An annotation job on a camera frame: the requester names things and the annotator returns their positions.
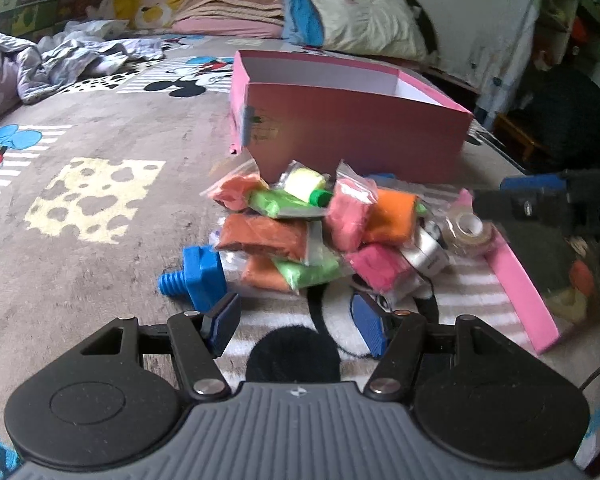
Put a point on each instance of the colourful foam bed bumper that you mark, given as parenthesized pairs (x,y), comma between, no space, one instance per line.
(40,10)

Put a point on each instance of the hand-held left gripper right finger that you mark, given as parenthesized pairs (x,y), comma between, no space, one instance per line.
(370,325)

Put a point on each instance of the blue toy bolt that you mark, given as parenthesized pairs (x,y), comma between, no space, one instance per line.
(200,275)

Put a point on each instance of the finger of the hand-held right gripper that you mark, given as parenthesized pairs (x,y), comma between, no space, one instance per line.
(530,182)
(525,207)

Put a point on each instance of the folded beige dotted blanket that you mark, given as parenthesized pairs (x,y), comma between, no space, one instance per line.
(235,5)

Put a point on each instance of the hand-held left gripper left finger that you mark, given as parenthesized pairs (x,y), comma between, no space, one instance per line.
(222,322)

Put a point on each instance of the cartoon mouse printed bed sheet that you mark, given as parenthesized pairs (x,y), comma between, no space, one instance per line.
(130,125)

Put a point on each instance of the green white shelf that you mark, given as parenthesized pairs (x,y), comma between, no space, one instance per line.
(590,10)

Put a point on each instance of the dark padded jacket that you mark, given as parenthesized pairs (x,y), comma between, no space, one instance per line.
(570,120)

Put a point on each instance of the folded pink blanket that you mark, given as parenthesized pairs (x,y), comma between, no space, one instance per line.
(225,27)

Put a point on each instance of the yellow cartoon cushion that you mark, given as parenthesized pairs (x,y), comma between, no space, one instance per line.
(155,5)

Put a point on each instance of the pink cardboard box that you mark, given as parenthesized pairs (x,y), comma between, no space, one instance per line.
(355,130)

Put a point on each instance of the wooden stool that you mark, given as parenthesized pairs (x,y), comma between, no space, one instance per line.
(517,132)

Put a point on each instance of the printed green white curtain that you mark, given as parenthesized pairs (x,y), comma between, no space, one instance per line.
(510,35)

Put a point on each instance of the blue pillow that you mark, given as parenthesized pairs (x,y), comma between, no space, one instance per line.
(300,20)

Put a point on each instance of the box lid with portrait print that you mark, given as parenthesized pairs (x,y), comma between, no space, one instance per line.
(527,310)

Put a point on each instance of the dark bedside cabinet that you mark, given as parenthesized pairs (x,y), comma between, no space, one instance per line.
(455,85)

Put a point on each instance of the crumpled grey clothes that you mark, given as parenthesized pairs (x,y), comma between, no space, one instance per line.
(80,55)

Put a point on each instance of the clear tape roll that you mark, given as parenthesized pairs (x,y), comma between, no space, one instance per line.
(462,240)

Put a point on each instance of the pile of colourful clay packets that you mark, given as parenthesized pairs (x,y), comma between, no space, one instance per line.
(280,240)

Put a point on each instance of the purple quilt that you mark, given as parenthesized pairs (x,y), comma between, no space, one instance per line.
(0,75)

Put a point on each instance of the white pillow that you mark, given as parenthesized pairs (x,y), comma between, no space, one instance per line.
(370,20)

